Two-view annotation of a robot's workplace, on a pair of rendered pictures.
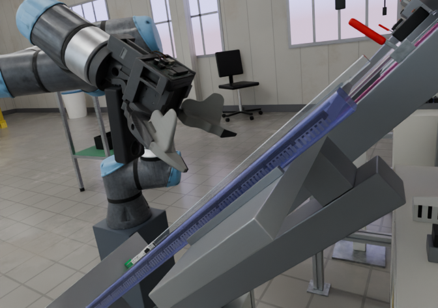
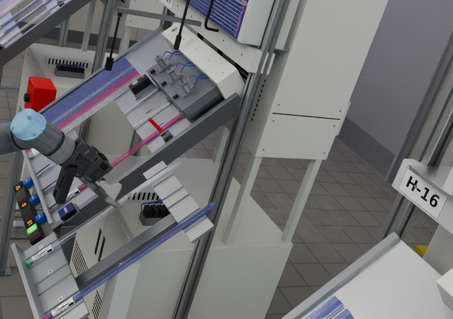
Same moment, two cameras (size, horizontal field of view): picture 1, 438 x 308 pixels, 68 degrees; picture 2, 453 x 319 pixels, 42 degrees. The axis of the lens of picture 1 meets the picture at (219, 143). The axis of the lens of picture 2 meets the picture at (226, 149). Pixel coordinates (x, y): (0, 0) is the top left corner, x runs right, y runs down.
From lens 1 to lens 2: 1.45 m
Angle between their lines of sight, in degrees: 59
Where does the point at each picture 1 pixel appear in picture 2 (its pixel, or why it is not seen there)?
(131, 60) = (90, 155)
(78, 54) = (65, 152)
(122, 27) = not seen: outside the picture
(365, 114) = (151, 164)
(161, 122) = (110, 187)
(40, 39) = (40, 141)
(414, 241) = (131, 215)
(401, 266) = (133, 230)
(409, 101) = (168, 160)
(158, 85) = (106, 170)
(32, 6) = (38, 123)
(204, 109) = not seen: hidden behind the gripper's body
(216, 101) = not seen: hidden behind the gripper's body
